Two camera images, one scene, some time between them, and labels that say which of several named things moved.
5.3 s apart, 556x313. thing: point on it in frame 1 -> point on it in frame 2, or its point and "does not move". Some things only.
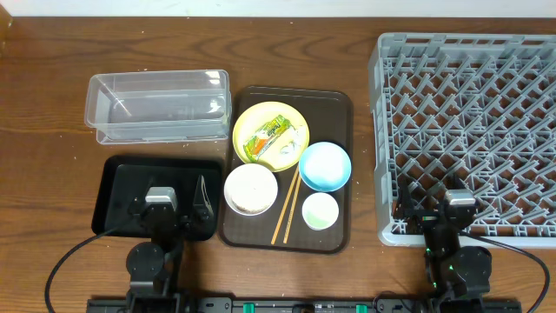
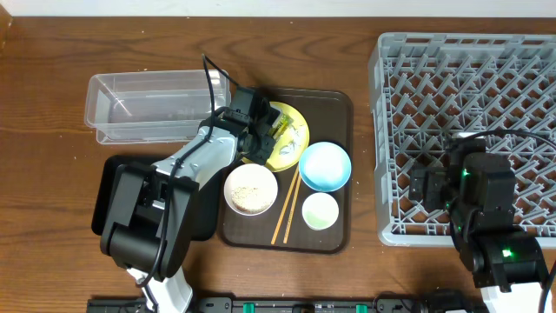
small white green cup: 320,211 does not move
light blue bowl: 325,167 does not move
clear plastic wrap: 296,143 does not move
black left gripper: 204,212 -> 264,156
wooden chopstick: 292,208 does not move
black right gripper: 405,209 -> 434,179
